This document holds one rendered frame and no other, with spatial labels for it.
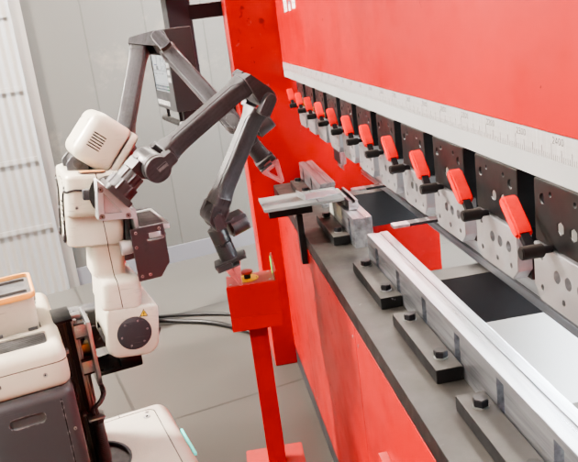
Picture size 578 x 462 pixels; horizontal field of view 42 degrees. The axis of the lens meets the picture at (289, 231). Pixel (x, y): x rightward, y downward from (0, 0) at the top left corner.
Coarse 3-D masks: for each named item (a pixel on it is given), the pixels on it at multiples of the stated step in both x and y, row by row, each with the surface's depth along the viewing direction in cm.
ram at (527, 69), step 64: (320, 0) 216; (384, 0) 151; (448, 0) 116; (512, 0) 94; (576, 0) 79; (320, 64) 232; (384, 64) 159; (448, 64) 121; (512, 64) 97; (576, 64) 82; (448, 128) 126; (576, 128) 84
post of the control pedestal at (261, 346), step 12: (252, 336) 241; (264, 336) 241; (252, 348) 242; (264, 348) 242; (264, 360) 244; (264, 372) 245; (264, 384) 246; (264, 396) 247; (276, 396) 247; (264, 408) 248; (276, 408) 248; (264, 420) 249; (276, 420) 250; (264, 432) 250; (276, 432) 251; (276, 444) 252; (276, 456) 253
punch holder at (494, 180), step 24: (480, 168) 114; (504, 168) 105; (480, 192) 115; (504, 192) 106; (528, 192) 102; (504, 216) 108; (528, 216) 103; (480, 240) 118; (504, 240) 108; (504, 264) 110; (528, 264) 105
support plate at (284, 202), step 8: (304, 192) 254; (264, 200) 251; (272, 200) 250; (280, 200) 248; (288, 200) 247; (296, 200) 245; (304, 200) 244; (312, 200) 243; (320, 200) 241; (328, 200) 240; (336, 200) 240; (344, 200) 241; (264, 208) 240; (272, 208) 239; (280, 208) 238; (288, 208) 239
